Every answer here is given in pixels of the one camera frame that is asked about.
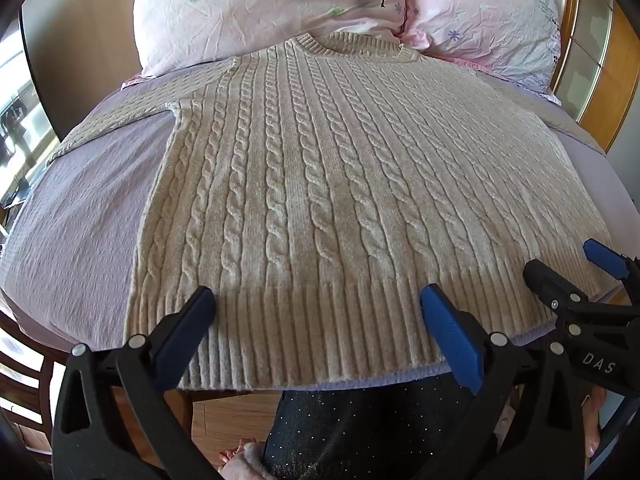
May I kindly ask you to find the lavender bed sheet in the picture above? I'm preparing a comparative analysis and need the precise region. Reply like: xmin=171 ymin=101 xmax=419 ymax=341
xmin=0 ymin=67 xmax=640 ymax=393

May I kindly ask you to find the person's bare foot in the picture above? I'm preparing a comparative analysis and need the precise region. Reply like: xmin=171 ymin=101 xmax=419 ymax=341
xmin=218 ymin=437 xmax=275 ymax=480

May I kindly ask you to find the dark wooden bed frame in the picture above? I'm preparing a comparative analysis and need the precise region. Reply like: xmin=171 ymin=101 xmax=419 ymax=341
xmin=0 ymin=309 xmax=197 ymax=461

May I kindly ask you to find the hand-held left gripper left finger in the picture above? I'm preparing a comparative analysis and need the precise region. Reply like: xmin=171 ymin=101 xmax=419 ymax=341
xmin=52 ymin=286 xmax=221 ymax=480

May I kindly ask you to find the bright window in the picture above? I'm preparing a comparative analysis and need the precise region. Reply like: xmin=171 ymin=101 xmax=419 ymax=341
xmin=0 ymin=35 xmax=57 ymax=241

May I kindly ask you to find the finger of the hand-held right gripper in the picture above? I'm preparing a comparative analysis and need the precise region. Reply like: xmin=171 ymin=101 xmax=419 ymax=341
xmin=523 ymin=258 xmax=603 ymax=322
xmin=583 ymin=238 xmax=640 ymax=283

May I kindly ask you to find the pink floral pillow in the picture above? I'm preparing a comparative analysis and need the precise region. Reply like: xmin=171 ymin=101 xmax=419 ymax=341
xmin=131 ymin=0 xmax=412 ymax=80
xmin=402 ymin=0 xmax=563 ymax=106

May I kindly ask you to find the beige cable knit sweater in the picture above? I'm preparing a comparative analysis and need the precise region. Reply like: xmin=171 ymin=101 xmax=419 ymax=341
xmin=46 ymin=31 xmax=622 ymax=392

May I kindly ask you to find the person's right hand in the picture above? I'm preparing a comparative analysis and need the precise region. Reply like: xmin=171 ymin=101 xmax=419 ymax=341
xmin=581 ymin=389 xmax=609 ymax=467

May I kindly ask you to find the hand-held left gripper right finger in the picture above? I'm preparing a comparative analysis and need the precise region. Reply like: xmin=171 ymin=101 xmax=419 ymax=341
xmin=419 ymin=283 xmax=587 ymax=480

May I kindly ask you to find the person's leg in dark pants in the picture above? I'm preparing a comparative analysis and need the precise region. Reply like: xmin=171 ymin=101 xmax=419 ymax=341
xmin=262 ymin=374 xmax=503 ymax=480

